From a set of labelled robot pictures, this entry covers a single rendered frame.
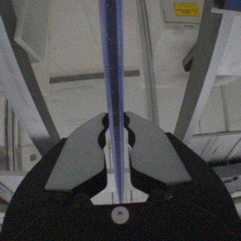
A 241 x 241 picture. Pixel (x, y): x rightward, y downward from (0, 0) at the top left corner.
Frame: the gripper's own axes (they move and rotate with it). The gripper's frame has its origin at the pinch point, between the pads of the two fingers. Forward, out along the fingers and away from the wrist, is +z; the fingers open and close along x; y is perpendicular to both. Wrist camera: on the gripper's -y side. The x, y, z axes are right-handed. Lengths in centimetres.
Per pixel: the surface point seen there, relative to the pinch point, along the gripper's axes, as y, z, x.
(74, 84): 48, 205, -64
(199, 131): 111, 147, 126
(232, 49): -5.9, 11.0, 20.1
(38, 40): -7.3, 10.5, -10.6
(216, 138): 17.1, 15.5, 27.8
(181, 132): 14.5, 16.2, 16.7
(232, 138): 17.8, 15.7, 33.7
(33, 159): 55, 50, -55
